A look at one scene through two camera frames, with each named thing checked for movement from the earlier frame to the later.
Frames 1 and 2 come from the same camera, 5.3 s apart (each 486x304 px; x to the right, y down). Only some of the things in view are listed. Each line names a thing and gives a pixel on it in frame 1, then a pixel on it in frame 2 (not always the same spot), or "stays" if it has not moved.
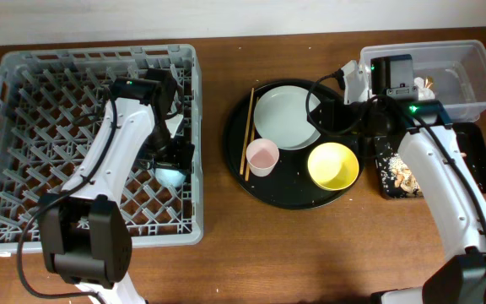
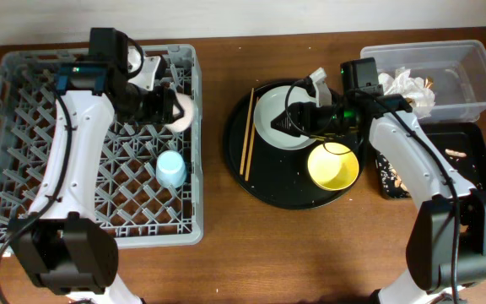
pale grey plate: (281, 115) stays
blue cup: (170, 176) stays
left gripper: (175, 156) -> (165, 106)
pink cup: (261, 154) -> (183, 122)
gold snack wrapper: (429, 82) stays
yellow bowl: (332, 165) stays
